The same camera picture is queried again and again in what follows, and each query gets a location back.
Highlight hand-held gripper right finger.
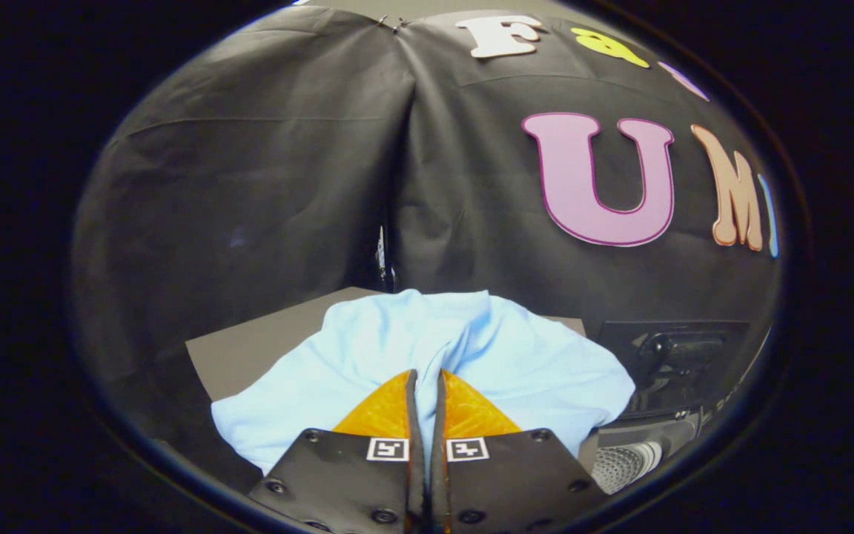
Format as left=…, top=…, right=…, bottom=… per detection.
left=429, top=369, right=611, bottom=534

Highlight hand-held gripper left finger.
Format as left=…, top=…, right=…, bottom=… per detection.
left=248, top=369, right=428, bottom=534

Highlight grey washing machine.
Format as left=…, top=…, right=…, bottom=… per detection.
left=579, top=326, right=772, bottom=496

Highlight light blue shirt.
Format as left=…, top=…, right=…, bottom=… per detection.
left=211, top=289, right=637, bottom=475

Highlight dark washing machine lid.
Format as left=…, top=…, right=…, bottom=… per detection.
left=596, top=319, right=750, bottom=416

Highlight dark cabinet with beige door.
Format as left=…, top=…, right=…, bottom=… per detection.
left=185, top=287, right=587, bottom=405

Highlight black backdrop cloth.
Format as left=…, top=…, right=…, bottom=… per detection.
left=71, top=6, right=782, bottom=475

